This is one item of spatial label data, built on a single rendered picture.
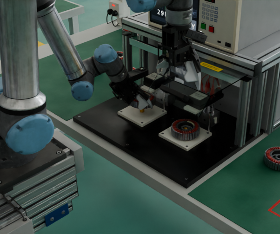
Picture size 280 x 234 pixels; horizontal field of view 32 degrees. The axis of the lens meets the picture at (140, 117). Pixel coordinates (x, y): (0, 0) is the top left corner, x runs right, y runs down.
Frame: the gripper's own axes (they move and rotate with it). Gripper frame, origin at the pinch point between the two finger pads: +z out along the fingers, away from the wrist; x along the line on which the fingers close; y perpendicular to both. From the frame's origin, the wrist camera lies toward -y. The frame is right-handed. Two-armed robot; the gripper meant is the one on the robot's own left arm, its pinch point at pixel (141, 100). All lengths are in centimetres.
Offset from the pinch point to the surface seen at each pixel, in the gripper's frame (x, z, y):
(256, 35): 35, -13, -39
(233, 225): 66, -5, 26
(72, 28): -137, 53, -46
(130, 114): -1.7, 1.9, 6.8
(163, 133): 18.5, 1.3, 7.8
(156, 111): 4.3, 6.6, -1.2
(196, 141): 30.9, 3.7, 3.7
